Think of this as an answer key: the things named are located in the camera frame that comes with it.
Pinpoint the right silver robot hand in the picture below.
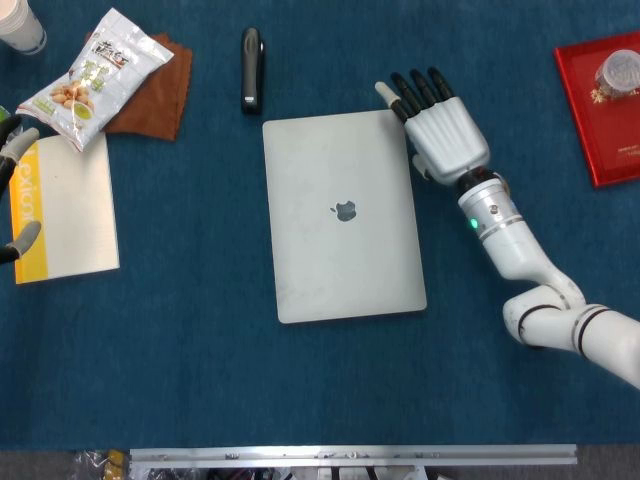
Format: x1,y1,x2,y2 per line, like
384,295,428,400
374,66,491,187

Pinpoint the clear bag with yellow contents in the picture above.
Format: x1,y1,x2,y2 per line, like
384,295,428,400
69,448,134,480

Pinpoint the stack of paper cups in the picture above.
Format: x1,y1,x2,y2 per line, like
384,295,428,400
0,0,48,55

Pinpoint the green clear plastic packet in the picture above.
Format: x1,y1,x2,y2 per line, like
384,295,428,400
0,105,25,136

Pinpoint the black stapler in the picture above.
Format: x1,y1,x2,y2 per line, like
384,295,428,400
240,27,267,116

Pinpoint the silver laptop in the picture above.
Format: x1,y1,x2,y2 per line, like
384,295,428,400
262,109,428,325

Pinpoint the white yellow Lexicon notebook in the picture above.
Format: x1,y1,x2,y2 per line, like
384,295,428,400
13,133,121,286

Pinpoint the aluminium profile rail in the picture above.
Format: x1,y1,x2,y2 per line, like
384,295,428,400
128,443,579,471

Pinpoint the white nut snack bag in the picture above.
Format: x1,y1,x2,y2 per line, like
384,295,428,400
16,6,176,152

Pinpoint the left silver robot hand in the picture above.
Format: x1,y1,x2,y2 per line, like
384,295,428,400
0,115,42,266

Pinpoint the blue table cloth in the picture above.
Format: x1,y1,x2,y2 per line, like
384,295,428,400
0,0,640,451

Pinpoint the red hardcover certificate folder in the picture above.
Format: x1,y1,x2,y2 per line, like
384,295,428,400
552,30,640,189

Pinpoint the brown folded cloth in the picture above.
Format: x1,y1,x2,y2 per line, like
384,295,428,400
84,32,194,143

